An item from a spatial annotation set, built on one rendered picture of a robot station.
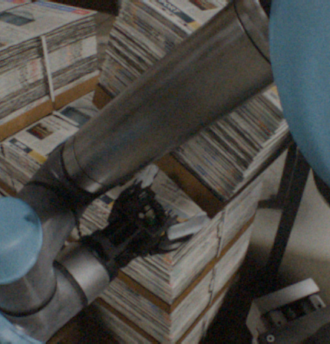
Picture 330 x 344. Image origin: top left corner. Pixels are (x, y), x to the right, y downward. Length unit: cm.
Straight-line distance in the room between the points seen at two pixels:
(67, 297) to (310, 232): 164
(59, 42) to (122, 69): 52
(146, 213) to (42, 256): 18
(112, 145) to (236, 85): 13
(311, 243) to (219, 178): 142
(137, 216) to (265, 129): 20
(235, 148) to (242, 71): 24
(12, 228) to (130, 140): 13
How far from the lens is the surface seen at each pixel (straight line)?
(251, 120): 51
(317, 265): 189
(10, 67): 105
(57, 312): 48
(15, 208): 40
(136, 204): 53
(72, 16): 118
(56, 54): 112
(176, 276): 85
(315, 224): 205
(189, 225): 59
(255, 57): 30
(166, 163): 62
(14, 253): 37
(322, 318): 73
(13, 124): 110
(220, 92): 31
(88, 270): 49
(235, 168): 54
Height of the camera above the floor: 142
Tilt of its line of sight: 40 degrees down
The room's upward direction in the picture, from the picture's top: straight up
